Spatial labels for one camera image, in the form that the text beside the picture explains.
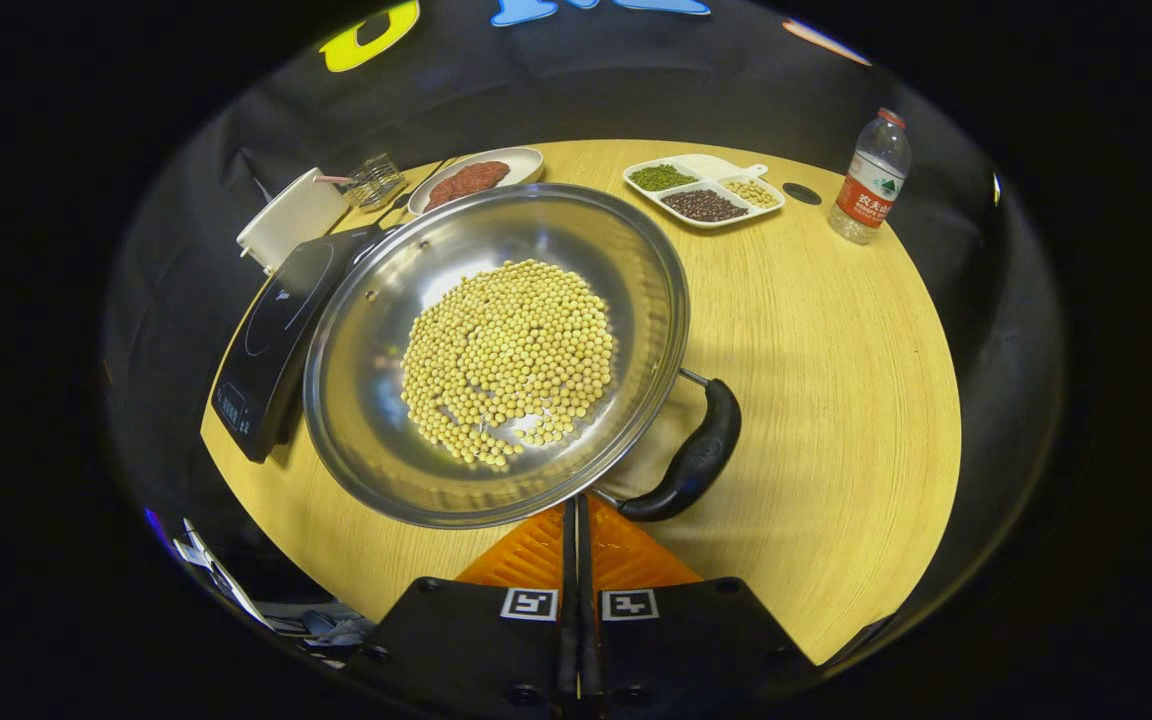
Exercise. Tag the clear water bottle red label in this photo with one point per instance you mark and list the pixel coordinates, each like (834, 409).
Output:
(868, 190)

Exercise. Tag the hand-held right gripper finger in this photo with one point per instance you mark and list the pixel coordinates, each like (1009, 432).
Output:
(585, 640)
(569, 640)

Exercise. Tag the white divided dish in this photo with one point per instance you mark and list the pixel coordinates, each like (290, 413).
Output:
(706, 165)

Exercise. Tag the small heap of soybeans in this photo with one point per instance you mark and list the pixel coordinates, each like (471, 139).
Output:
(751, 193)

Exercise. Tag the white toaster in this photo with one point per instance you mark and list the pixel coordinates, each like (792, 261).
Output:
(291, 220)

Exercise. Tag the red raw steak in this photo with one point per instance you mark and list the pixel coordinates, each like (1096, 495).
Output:
(441, 192)
(484, 176)

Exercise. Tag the black induction cooktop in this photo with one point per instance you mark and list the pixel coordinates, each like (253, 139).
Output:
(266, 350)

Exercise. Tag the heap of dark red beans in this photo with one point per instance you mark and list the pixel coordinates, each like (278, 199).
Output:
(703, 206)

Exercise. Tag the pile of soybeans in pot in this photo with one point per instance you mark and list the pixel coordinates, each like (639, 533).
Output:
(506, 360)

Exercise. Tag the round white plate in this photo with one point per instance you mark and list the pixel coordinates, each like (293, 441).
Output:
(526, 165)

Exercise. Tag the heap of green mung beans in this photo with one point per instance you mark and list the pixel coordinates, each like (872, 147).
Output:
(662, 177)

